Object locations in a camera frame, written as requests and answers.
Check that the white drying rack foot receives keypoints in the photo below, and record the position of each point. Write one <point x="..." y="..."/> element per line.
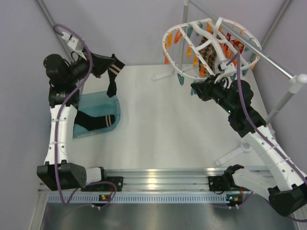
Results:
<point x="243" y="148"/>

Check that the brown checkered hanging sock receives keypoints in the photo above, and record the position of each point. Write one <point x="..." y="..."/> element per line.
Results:
<point x="209" y="55"/>

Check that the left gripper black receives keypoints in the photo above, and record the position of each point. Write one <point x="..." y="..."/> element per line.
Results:
<point x="100" y="63"/>

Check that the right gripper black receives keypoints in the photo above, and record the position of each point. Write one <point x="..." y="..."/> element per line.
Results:
<point x="204" y="88"/>

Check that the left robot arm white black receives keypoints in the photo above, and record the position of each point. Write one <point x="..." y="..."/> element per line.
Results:
<point x="58" y="171"/>

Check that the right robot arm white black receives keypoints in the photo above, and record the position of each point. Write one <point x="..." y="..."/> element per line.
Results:
<point x="287" y="190"/>

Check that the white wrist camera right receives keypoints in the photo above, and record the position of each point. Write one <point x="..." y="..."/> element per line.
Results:
<point x="225" y="68"/>

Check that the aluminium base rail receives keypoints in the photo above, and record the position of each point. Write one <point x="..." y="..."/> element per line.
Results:
<point x="160" y="186"/>

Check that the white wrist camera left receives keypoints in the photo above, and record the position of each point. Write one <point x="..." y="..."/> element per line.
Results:
<point x="72" y="42"/>

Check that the silver drying rack pole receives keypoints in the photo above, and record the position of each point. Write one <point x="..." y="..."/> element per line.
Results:
<point x="297" y="81"/>

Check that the black sock with beige stripes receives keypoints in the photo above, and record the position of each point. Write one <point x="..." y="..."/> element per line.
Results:
<point x="91" y="123"/>

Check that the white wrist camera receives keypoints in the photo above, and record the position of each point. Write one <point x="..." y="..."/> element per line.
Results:
<point x="72" y="42"/>
<point x="225" y="68"/>

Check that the teal transparent plastic basin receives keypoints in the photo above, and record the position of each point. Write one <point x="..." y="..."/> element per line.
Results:
<point x="97" y="104"/>

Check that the white round clip hanger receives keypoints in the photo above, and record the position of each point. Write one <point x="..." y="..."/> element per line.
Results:
<point x="182" y="43"/>

